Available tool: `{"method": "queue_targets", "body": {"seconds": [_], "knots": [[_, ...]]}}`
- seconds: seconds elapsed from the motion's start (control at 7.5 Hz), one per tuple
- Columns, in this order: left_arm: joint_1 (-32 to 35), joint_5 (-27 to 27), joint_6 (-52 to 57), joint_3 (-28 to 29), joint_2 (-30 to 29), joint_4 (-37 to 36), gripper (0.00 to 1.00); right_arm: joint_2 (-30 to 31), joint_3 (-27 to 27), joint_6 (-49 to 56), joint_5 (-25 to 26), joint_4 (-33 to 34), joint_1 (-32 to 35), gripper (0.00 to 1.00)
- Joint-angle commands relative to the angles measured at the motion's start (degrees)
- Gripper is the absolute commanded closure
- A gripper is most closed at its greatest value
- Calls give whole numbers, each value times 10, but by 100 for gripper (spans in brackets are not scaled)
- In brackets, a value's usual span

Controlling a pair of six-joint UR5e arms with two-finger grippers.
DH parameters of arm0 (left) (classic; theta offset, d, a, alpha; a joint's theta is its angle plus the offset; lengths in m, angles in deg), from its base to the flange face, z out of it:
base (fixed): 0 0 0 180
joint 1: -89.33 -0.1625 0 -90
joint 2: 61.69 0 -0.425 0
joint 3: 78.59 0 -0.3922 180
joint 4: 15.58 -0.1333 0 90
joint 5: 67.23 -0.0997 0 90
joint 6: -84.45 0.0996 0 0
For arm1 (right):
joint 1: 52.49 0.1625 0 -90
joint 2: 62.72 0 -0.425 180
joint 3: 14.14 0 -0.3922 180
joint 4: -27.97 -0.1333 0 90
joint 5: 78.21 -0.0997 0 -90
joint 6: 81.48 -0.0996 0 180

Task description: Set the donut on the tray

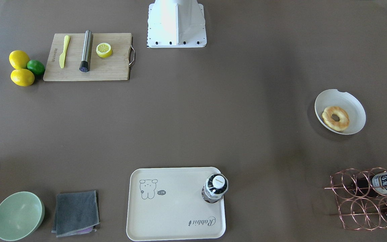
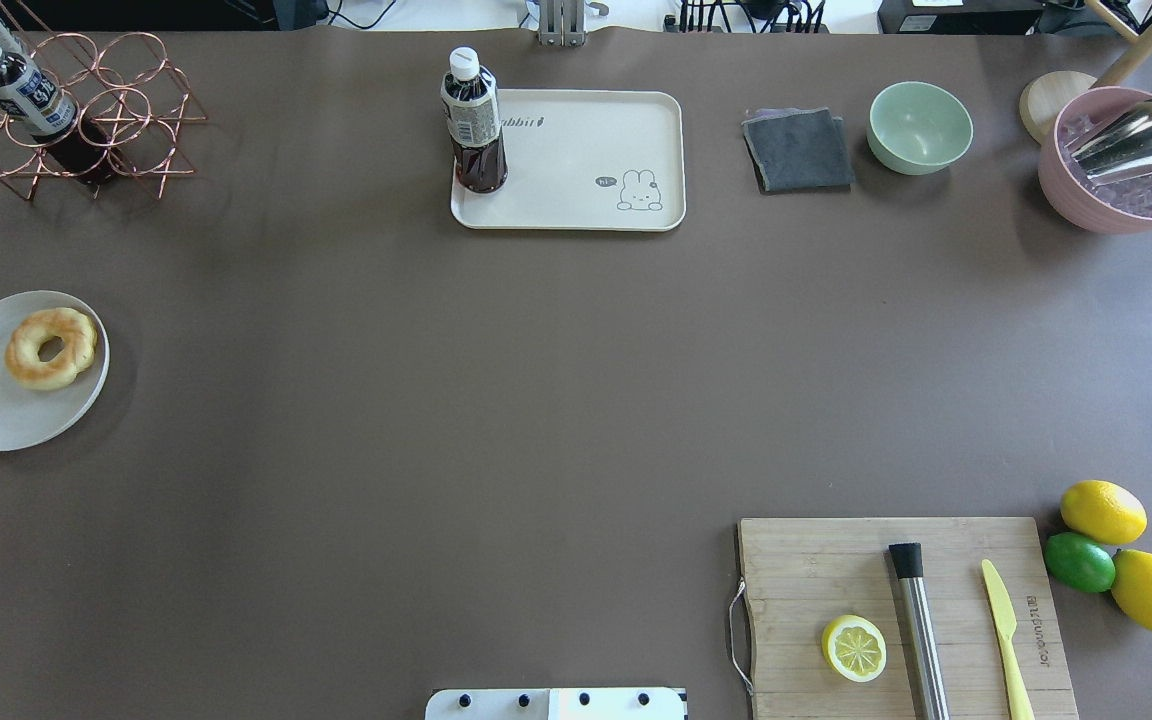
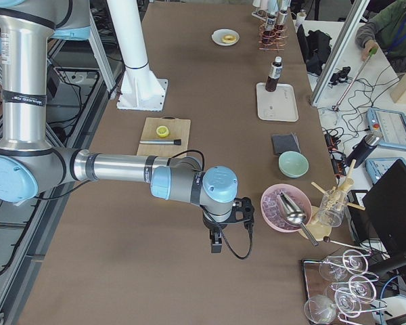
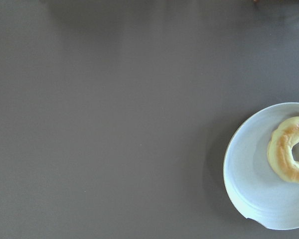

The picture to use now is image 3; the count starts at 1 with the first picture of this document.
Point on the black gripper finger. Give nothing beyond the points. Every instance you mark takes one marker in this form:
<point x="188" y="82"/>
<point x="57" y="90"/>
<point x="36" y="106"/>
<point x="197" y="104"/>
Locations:
<point x="216" y="243"/>

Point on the long metal grabber stick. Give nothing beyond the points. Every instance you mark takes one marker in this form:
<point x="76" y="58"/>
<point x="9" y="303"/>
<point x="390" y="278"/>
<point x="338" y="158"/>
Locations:
<point x="371" y="52"/>

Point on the clear ice cubes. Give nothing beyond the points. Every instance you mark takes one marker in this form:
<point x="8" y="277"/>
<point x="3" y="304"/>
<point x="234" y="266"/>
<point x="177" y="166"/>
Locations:
<point x="271" y="206"/>

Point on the white round plate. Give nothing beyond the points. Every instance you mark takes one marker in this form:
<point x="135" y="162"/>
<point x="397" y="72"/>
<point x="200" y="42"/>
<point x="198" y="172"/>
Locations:
<point x="218" y="34"/>

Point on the person in green jacket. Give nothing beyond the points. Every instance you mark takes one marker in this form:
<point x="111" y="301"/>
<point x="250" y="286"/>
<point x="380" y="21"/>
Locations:
<point x="386" y="30"/>

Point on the clear wine glass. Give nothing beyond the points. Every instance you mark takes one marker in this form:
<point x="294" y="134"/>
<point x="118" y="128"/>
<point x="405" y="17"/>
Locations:
<point x="348" y="304"/>
<point x="338" y="267"/>
<point x="357" y="285"/>
<point x="320" y="309"/>

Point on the dark drink bottle in rack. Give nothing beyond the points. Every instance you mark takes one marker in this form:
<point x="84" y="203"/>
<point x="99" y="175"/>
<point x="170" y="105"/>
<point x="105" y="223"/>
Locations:
<point x="269" y="32"/>

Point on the silver metal scoop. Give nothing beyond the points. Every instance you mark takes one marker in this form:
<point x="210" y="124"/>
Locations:
<point x="294" y="215"/>

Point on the black backpack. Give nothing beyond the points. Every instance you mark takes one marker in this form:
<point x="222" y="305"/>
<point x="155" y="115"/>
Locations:
<point x="315" y="49"/>

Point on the black computer monitor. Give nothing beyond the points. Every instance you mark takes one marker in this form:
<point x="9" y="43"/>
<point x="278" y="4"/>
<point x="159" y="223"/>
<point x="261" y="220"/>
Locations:
<point x="385" y="205"/>

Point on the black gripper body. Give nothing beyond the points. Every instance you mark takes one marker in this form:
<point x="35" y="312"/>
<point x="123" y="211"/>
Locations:
<point x="212" y="226"/>

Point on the wooden mug tree stand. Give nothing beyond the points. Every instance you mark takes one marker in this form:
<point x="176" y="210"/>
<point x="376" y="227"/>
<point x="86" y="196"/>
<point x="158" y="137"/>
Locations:
<point x="345" y="187"/>

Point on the black water bottle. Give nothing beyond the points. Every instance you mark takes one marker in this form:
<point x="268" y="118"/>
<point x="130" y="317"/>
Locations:
<point x="364" y="148"/>

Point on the silver knife black handle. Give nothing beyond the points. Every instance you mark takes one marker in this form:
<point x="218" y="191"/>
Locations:
<point x="166" y="142"/>

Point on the yellow lemon half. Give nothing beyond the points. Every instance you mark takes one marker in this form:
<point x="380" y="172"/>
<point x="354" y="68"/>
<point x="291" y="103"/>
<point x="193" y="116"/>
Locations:
<point x="162" y="131"/>

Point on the aluminium frame post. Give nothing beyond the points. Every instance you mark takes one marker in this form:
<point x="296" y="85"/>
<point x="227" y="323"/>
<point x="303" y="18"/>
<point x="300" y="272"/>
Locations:
<point x="346" y="33"/>

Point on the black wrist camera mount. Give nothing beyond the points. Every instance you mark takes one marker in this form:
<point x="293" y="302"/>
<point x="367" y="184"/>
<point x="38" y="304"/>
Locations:
<point x="243" y="212"/>

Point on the white rectangular tray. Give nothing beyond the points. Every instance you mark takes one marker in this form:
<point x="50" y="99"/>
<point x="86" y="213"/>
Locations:
<point x="279" y="105"/>

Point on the pink bowl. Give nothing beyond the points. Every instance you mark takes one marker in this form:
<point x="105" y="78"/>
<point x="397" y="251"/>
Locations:
<point x="274" y="216"/>

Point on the blue teach pendant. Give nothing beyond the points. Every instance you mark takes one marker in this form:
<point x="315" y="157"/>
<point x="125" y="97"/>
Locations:
<point x="391" y="125"/>
<point x="376" y="167"/>

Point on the mint green bowl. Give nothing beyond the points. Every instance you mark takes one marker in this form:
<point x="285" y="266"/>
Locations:
<point x="293" y="164"/>

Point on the black power strip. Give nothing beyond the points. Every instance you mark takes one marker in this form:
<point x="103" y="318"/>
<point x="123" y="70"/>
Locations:
<point x="337" y="157"/>

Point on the clear glass mug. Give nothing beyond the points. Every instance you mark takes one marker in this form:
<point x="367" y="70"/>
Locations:
<point x="331" y="210"/>

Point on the dark drink bottle on tray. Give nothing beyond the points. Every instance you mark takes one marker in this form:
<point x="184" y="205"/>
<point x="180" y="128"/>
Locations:
<point x="274" y="74"/>

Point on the dark grey folded cloth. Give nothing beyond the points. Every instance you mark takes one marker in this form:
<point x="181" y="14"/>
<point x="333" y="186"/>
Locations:
<point x="285" y="143"/>

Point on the glazed donut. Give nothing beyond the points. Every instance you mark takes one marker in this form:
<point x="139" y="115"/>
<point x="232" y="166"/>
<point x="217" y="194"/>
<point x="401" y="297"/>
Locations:
<point x="227" y="39"/>

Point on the wooden cutting board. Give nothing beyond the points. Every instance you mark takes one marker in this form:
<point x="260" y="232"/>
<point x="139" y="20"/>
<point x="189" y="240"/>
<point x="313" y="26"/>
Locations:
<point x="179" y="129"/>

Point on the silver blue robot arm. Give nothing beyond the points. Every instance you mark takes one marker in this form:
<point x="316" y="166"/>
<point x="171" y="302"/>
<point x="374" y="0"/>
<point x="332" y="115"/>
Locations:
<point x="29" y="164"/>

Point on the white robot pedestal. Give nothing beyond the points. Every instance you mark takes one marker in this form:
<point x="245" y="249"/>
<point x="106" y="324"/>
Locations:
<point x="140" y="89"/>

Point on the copper wire bottle rack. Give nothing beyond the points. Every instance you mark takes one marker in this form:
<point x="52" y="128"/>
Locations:
<point x="278" y="43"/>

